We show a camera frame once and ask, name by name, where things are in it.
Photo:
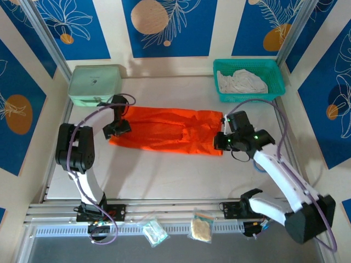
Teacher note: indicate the orange t-shirt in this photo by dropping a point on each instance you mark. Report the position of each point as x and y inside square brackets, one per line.
[164, 128]

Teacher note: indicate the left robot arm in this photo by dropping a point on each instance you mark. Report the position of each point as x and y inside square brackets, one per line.
[82, 153]

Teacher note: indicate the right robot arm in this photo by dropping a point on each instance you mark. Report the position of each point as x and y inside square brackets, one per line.
[277, 172]

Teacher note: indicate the mint green storage case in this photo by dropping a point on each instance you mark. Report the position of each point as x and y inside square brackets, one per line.
[93, 82]

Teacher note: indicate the white t-shirt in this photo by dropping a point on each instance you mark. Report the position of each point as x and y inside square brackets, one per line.
[241, 82]

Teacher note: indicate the teal plastic basket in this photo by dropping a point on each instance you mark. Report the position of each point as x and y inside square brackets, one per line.
[274, 65]

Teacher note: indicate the plastic bag with beige sponge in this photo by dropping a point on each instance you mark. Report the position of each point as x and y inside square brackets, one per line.
[201, 228]

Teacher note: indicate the plastic bag with green-white parts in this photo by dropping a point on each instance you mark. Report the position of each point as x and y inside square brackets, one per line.
[155, 233]

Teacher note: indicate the aluminium side rail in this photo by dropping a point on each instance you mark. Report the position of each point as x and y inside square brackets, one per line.
[53, 170]
[293, 148]

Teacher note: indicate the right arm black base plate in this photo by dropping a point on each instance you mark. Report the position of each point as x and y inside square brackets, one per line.
[229, 209]

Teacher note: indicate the aluminium frame rail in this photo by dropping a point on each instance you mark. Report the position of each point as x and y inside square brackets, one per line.
[178, 208]

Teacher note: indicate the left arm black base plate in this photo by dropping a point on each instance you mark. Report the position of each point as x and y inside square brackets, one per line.
[119, 212]

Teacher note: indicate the aluminium corner post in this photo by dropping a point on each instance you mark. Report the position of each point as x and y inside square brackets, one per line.
[46, 38]
[293, 30]

